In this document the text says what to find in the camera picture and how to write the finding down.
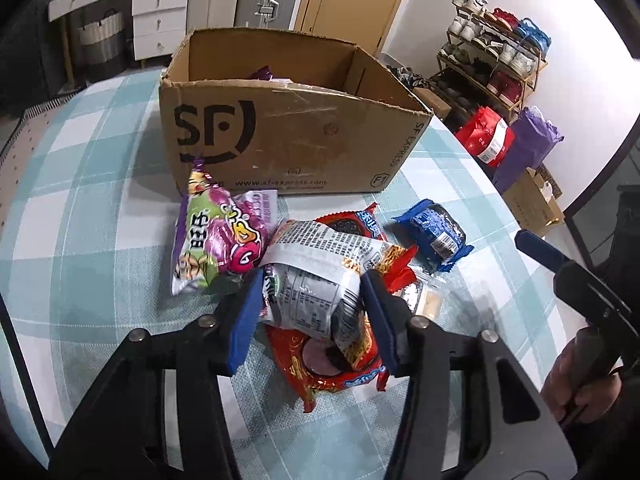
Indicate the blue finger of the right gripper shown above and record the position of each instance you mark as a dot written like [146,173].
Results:
[539,250]

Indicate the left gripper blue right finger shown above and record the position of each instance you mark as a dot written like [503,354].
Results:
[471,411]

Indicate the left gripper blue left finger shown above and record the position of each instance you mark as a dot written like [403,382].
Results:
[118,429]

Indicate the clear pastry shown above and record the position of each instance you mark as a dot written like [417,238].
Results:
[423,298]

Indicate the red corn chip bag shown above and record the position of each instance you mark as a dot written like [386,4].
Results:
[313,366]

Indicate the blue cookie pack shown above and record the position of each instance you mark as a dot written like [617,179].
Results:
[440,239]

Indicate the purple candy bag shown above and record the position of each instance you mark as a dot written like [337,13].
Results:
[217,233]
[264,73]

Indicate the red cookie pack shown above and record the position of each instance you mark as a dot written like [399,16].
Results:
[360,222]

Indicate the red gift bag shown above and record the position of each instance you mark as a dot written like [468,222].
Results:
[486,136]

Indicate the small cardboard box on floor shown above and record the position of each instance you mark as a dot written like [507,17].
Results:
[440,107]

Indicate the wooden shoe rack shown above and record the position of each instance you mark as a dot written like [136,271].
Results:
[485,63]

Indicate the teal plaid tablecloth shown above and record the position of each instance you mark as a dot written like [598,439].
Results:
[85,258]

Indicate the brown SF cardboard box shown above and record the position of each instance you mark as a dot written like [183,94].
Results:
[332,120]

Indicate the dotted floor rug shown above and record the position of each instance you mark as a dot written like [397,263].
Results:
[21,145]

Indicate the woven laundry basket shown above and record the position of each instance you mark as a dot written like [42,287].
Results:
[103,46]

